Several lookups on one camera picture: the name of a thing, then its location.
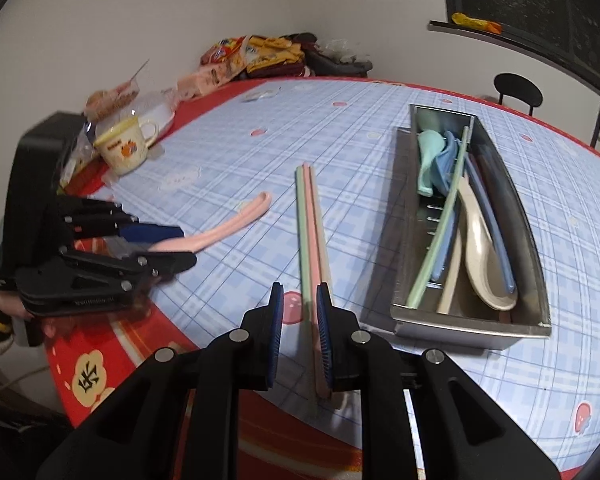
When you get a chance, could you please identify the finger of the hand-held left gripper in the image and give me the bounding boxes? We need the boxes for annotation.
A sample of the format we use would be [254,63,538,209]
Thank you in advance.
[55,196,185,247]
[15,251,198,318]

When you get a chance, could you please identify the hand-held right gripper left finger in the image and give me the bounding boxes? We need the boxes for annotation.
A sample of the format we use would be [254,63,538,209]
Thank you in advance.
[35,282,285,480]

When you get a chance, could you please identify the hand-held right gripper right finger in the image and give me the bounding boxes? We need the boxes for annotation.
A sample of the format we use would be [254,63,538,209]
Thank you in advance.
[316,282,563,480]

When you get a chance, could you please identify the pink spoon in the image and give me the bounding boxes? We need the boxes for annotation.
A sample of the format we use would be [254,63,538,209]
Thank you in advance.
[147,191,273,253]

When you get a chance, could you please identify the beige chopstick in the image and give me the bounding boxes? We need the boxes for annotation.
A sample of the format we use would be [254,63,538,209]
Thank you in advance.
[310,177,331,286]

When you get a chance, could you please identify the pink chopstick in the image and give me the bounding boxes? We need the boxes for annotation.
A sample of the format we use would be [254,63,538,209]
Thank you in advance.
[303,162,333,400]

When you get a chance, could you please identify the green chopstick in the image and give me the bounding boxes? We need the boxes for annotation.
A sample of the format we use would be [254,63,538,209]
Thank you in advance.
[295,166,315,321]
[406,126,470,309]

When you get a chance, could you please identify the steel utensil tray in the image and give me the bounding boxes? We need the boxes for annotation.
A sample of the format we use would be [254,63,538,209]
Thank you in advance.
[390,104,551,351]

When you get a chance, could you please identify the beige spoon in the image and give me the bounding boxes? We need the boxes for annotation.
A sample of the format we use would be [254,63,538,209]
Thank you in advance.
[457,176,519,312]

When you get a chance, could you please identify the mint green spoon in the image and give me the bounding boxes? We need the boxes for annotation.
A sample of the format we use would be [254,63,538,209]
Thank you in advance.
[416,129,453,198]

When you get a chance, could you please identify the light blue spoon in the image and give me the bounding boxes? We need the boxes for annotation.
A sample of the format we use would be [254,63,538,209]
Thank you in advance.
[429,131,469,283]

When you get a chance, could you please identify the person's left hand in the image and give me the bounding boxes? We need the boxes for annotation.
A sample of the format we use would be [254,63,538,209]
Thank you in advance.
[0,290,33,321]

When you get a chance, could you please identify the clear bag of snacks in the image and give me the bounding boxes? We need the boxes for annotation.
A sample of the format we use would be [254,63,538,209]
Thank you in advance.
[57,122,101,193]

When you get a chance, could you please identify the red printed tablecloth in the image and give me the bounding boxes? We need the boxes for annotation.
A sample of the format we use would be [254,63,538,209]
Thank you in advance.
[42,76,600,480]

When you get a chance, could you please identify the metal spoon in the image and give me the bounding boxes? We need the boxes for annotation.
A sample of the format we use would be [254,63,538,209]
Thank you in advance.
[127,59,151,86]

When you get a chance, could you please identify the snack bags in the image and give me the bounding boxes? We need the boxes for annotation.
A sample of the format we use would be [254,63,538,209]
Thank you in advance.
[177,62,245,101]

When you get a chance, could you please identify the red orange snack bag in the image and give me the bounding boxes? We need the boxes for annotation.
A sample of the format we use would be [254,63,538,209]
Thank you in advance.
[200,35,248,68]

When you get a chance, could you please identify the dark red clothing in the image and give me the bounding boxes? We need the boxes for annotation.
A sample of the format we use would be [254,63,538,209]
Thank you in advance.
[252,32,318,78]

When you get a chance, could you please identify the yellow clothing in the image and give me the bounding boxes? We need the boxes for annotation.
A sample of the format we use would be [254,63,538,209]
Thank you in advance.
[245,35,305,73]

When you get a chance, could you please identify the clear plastic bag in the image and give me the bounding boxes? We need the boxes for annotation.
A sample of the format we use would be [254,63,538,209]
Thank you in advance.
[317,39,361,61]

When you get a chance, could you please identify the black round-back chair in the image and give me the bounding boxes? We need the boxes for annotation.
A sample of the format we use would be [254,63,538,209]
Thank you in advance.
[494,73,544,118]

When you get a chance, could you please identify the black window sill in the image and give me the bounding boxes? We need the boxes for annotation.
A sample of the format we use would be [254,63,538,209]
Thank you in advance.
[428,20,600,106]

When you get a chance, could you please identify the yellow orange packet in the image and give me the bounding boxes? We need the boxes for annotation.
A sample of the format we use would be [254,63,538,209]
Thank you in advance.
[451,11,503,32]

